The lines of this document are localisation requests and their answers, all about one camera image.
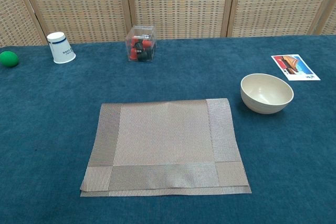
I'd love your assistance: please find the clear box with red pieces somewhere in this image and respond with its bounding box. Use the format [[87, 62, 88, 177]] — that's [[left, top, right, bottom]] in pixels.
[[125, 24, 158, 63]]

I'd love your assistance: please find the woven folding screen panel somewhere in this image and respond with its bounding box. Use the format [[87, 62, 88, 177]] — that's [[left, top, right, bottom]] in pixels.
[[17, 0, 130, 44], [227, 0, 334, 38], [309, 0, 336, 36], [0, 0, 47, 48], [125, 0, 235, 40]]

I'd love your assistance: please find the white paper cup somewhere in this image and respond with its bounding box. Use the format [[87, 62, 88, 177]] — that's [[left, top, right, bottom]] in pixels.
[[47, 31, 77, 64]]

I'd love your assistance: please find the photo card with white border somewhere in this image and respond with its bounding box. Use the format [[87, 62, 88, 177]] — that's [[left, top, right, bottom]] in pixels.
[[271, 54, 321, 81]]

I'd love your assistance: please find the beige woven placemat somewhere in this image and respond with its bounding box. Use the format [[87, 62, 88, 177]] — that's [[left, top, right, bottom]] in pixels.
[[80, 98, 252, 197]]

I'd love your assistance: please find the green ball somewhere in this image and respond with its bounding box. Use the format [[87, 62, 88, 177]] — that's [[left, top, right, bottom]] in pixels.
[[0, 51, 19, 68]]

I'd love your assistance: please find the blue felt table cover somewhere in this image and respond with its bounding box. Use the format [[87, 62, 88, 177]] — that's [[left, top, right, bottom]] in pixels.
[[0, 34, 336, 224]]

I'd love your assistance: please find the cream ceramic bowl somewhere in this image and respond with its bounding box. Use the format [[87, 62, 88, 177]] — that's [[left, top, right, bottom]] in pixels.
[[240, 73, 295, 115]]

